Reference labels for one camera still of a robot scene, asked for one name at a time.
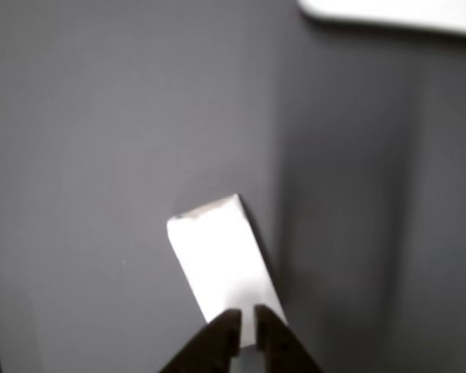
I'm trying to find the white block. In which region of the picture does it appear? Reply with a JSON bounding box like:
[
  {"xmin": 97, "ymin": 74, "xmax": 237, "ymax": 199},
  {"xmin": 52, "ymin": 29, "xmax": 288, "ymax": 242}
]
[{"xmin": 166, "ymin": 193, "xmax": 289, "ymax": 348}]

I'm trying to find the grey desk mat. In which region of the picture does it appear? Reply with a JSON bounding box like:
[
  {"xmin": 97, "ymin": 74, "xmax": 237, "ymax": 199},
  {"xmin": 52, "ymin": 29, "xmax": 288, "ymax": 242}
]
[{"xmin": 0, "ymin": 0, "xmax": 466, "ymax": 373}]

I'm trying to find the white flat device with buttons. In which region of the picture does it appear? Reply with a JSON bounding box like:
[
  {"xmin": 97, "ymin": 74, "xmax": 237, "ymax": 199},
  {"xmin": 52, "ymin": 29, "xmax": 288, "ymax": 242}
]
[{"xmin": 296, "ymin": 0, "xmax": 466, "ymax": 42}]

